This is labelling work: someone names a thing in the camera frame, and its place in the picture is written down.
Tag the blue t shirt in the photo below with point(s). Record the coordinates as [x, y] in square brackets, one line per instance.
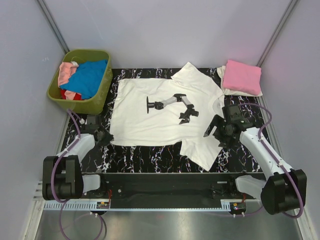
[87, 78]

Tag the folded cream t shirt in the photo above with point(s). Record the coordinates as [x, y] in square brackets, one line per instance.
[228, 92]

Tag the olive green plastic bin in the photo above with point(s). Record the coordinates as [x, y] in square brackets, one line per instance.
[91, 106]

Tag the folded pink t shirt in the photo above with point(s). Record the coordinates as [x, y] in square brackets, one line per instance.
[242, 77]

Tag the aluminium frame rail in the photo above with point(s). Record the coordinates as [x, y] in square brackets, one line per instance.
[38, 196]

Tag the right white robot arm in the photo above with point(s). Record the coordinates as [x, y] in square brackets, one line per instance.
[284, 188]

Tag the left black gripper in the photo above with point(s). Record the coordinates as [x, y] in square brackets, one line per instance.
[108, 138]

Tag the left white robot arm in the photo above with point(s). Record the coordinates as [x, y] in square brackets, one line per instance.
[62, 177]

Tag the red t shirt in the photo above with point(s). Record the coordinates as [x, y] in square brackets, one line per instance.
[70, 95]

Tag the white slotted cable duct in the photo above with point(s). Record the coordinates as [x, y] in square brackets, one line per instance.
[78, 205]

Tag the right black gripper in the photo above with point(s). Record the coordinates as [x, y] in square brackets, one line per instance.
[217, 120]

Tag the salmon pink t shirt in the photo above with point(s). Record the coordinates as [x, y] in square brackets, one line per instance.
[66, 70]

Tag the white printed t shirt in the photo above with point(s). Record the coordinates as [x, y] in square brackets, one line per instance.
[160, 112]

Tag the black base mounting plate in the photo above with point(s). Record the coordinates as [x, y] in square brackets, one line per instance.
[167, 191]

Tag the black marble pattern mat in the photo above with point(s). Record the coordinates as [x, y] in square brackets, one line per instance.
[109, 158]

